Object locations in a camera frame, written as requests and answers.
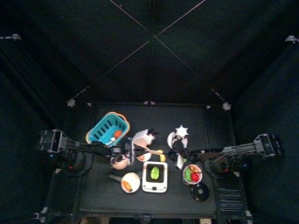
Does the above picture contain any toy cleaver with black handle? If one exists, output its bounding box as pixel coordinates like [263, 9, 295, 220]
[175, 154, 187, 171]

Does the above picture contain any white star shaped toy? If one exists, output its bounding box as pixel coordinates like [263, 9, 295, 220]
[173, 124, 191, 138]

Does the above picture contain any white toy toaster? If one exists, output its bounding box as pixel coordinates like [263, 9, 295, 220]
[131, 128, 156, 147]

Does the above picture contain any wooden toy spoon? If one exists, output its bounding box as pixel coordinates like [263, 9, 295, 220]
[135, 145, 164, 156]

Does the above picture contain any small bowl with toy food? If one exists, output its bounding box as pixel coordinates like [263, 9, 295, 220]
[181, 164, 204, 186]

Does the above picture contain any teal basket with orange rim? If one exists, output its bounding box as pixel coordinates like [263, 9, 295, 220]
[84, 111, 131, 147]

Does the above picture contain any green toy vegetable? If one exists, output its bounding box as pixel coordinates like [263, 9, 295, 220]
[149, 165, 161, 181]

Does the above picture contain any black round lid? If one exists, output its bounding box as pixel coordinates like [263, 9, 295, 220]
[189, 182, 211, 203]

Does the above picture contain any printed label sticker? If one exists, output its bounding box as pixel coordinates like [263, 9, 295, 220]
[216, 187, 245, 217]

